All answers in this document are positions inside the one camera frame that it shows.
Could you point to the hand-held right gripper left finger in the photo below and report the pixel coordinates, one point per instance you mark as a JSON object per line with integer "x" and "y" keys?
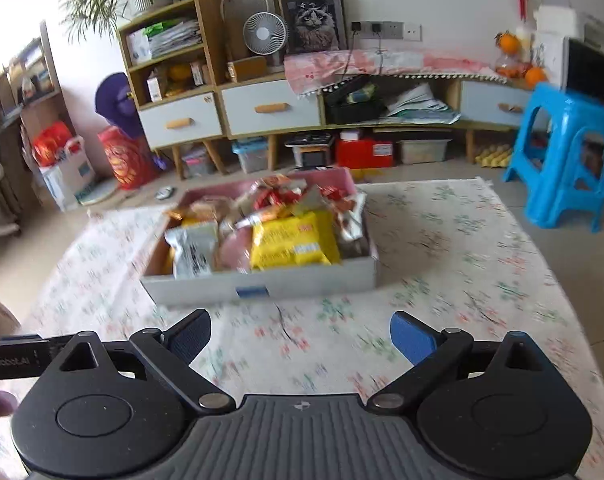
{"x": 189, "y": 335}

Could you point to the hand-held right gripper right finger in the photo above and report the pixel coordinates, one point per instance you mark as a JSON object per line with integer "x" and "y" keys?
{"x": 412, "y": 337}

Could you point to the white packet black lettering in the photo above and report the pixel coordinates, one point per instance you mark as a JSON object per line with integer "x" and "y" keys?
{"x": 191, "y": 252}

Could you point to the silver box pink inside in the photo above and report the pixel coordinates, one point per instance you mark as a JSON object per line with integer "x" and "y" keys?
{"x": 307, "y": 280}

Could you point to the beige brown printed packet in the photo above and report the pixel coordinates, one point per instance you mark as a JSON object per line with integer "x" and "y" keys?
{"x": 209, "y": 208}

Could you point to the white packet red print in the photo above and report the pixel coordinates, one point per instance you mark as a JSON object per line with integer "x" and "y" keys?
{"x": 349, "y": 220}

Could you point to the yellow packet red label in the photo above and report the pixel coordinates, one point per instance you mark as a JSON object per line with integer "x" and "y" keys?
{"x": 292, "y": 245}

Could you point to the orange printed snack packet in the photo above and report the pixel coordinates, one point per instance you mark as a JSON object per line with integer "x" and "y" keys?
{"x": 267, "y": 216}

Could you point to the red packet white lettering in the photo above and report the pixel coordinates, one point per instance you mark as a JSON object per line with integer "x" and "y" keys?
{"x": 277, "y": 195}

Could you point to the small red white packet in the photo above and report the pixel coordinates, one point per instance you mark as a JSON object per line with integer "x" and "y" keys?
{"x": 332, "y": 192}

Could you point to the floral tablecloth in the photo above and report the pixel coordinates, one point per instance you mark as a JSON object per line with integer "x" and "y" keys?
{"x": 457, "y": 270}

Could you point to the small black white remote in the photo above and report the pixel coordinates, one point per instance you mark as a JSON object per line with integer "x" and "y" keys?
{"x": 164, "y": 192}

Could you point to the round white tray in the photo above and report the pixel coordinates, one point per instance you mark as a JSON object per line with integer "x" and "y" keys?
{"x": 99, "y": 191}

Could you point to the clear box pink contents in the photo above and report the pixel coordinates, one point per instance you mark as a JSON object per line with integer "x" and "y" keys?
{"x": 196, "y": 162}

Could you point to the clear plastic storage box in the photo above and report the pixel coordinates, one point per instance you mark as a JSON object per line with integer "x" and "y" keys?
{"x": 422, "y": 152}

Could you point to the blue lid storage box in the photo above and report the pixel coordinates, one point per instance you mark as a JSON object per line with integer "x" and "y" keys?
{"x": 249, "y": 157}

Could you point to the red gold printed bag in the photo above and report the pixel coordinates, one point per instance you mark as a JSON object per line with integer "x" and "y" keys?
{"x": 126, "y": 157}

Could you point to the red box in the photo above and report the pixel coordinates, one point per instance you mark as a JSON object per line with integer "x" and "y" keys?
{"x": 362, "y": 155}

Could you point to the white paper shopping bag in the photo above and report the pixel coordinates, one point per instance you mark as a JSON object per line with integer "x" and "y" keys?
{"x": 64, "y": 180}

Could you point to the yellow egg tray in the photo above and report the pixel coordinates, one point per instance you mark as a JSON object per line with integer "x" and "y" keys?
{"x": 492, "y": 156}

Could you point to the black and white device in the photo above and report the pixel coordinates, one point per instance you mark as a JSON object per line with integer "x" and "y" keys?
{"x": 309, "y": 152}

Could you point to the small white flat box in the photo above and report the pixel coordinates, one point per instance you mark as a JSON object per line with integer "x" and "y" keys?
{"x": 351, "y": 135}

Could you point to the red gift bag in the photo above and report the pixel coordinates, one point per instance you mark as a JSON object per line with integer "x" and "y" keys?
{"x": 51, "y": 145}

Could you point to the loose pile of papers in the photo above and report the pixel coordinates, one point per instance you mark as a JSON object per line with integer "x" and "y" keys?
{"x": 417, "y": 105}

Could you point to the black bag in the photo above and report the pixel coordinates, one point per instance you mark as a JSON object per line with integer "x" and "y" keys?
{"x": 352, "y": 110}

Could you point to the low wooden console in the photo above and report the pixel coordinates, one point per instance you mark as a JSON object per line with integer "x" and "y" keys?
{"x": 452, "y": 100}

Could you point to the purple plush toy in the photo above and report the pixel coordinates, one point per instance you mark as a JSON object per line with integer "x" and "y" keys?
{"x": 116, "y": 100}

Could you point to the brown wooden rack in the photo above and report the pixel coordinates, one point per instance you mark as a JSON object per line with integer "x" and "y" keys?
{"x": 41, "y": 105}

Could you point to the small brown box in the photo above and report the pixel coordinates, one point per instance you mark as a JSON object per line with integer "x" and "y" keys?
{"x": 197, "y": 72}

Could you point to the yellow fruit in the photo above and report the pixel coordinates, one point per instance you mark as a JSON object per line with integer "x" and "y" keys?
{"x": 179, "y": 72}

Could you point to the flat cardboard box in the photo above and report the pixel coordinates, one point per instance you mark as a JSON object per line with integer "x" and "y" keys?
{"x": 247, "y": 69}

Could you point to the pink fringed cloth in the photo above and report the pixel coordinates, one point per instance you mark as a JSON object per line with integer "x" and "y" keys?
{"x": 422, "y": 65}

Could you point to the blue plastic stool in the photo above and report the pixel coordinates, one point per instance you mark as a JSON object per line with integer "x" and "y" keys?
{"x": 567, "y": 105}

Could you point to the glass jar with oranges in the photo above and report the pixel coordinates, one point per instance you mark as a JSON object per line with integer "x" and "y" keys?
{"x": 507, "y": 65}

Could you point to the orange fruit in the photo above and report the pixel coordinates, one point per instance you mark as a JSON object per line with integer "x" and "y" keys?
{"x": 535, "y": 76}
{"x": 509, "y": 42}

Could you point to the white carton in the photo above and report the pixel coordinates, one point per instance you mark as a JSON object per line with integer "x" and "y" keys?
{"x": 137, "y": 47}

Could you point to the stack of papers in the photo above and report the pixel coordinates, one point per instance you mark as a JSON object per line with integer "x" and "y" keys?
{"x": 176, "y": 37}

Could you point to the tall wooden shelf cabinet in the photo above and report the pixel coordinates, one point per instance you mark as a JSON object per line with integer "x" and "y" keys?
{"x": 214, "y": 35}

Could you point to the white printed box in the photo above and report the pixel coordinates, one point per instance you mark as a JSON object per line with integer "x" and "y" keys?
{"x": 547, "y": 57}

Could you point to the white desk fan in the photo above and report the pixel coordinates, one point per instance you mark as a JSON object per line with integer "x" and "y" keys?
{"x": 264, "y": 32}

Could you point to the black microwave oven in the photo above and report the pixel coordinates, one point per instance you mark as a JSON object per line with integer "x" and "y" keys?
{"x": 587, "y": 70}

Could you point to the framed cat picture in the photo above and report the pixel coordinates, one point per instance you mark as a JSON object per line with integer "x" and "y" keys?
{"x": 312, "y": 20}

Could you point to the wall socket panel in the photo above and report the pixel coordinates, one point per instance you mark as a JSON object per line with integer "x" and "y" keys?
{"x": 397, "y": 31}

